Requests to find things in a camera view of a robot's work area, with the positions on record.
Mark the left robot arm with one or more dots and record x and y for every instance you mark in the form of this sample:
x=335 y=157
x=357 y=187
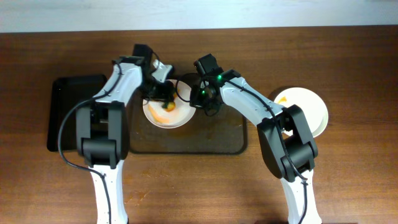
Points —
x=102 y=129

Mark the brown serving tray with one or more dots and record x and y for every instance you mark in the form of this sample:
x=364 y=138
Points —
x=224 y=133

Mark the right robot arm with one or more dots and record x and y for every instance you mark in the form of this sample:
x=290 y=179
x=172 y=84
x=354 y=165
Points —
x=287 y=144

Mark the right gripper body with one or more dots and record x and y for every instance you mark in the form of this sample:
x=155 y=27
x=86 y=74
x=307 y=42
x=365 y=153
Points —
x=196 y=98

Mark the cream plate with sauce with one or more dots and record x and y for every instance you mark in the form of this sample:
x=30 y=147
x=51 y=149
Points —
x=182 y=113

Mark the white plate with sauce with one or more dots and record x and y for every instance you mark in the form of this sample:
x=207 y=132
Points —
x=314 y=108

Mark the orange green sponge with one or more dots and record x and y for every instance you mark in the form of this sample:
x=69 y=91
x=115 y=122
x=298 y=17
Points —
x=168 y=106

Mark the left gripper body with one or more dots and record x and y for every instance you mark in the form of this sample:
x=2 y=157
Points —
x=160 y=94

